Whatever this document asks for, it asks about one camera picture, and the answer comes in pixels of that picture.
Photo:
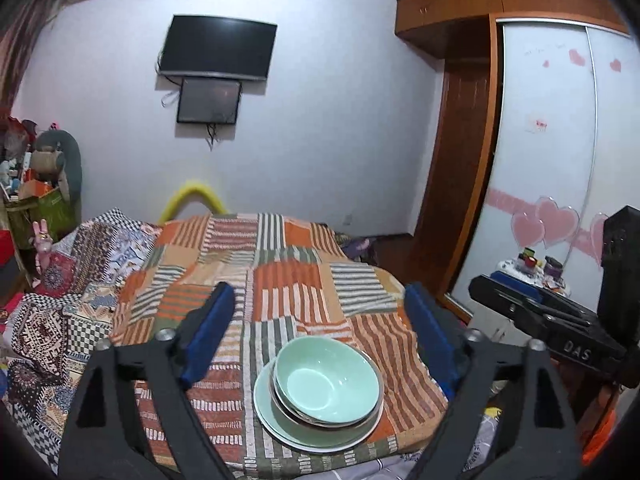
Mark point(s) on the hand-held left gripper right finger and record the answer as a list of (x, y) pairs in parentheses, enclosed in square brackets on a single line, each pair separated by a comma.
[(430, 340)]

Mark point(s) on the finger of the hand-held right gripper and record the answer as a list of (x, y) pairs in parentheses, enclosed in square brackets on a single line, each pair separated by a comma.
[(492, 295), (515, 280)]

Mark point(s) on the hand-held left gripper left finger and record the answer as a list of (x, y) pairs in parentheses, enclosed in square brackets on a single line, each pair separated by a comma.
[(210, 330)]

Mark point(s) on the green plate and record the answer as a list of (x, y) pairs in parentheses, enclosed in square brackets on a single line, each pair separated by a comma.
[(265, 410)]

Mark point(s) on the green bowl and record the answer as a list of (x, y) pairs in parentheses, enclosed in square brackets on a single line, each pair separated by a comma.
[(320, 390)]

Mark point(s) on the pink bowl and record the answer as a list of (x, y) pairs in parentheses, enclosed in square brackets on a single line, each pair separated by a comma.
[(330, 425)]

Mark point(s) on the white plate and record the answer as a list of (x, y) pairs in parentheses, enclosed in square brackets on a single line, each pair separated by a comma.
[(305, 448)]

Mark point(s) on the person's right forearm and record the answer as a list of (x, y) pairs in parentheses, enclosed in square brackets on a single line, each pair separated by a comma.
[(600, 440)]

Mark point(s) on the cluttered items near wardrobe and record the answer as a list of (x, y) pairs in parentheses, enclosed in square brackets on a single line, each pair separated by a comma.
[(510, 266)]

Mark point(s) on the large pink heart sticker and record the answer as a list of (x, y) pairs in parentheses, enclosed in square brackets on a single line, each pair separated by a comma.
[(597, 235), (557, 220), (526, 230)]

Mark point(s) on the orange green striped blanket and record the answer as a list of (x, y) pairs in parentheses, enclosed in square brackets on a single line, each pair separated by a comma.
[(300, 270)]

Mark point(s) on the dark purple cloth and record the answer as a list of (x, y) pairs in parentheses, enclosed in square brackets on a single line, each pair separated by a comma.
[(360, 249)]

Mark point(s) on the grey printed bed sheet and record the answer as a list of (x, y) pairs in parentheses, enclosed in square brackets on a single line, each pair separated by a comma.
[(380, 465)]

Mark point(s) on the brown wooden wardrobe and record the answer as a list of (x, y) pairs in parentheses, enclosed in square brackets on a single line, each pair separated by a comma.
[(450, 160)]

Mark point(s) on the patterned patchwork quilt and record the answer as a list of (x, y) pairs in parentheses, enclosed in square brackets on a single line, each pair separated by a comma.
[(75, 300)]

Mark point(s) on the white sliding wardrobe door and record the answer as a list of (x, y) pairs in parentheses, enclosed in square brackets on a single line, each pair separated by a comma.
[(615, 135), (540, 135)]

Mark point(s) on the pink rabbit toy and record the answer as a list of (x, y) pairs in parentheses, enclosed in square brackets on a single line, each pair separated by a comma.
[(42, 242)]

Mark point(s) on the green cardboard box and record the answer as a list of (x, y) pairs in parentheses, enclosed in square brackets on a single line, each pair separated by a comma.
[(55, 210)]

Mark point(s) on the red box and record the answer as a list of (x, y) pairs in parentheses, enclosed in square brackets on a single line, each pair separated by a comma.
[(5, 245)]

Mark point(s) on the orange box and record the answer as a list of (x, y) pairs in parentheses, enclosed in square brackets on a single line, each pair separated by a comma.
[(32, 189)]

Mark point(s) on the small pink heart sticker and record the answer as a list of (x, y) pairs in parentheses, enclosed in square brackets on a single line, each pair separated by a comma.
[(615, 65), (577, 57)]

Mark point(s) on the pile of assorted knickknacks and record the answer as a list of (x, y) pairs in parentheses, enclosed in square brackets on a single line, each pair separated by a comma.
[(15, 155)]

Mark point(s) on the pink brown curtain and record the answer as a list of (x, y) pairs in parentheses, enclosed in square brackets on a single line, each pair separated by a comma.
[(20, 35)]

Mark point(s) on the small black wall monitor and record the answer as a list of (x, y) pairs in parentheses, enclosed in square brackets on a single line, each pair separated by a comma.
[(210, 100)]

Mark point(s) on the black wall television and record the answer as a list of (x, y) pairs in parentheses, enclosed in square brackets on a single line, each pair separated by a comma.
[(217, 45)]

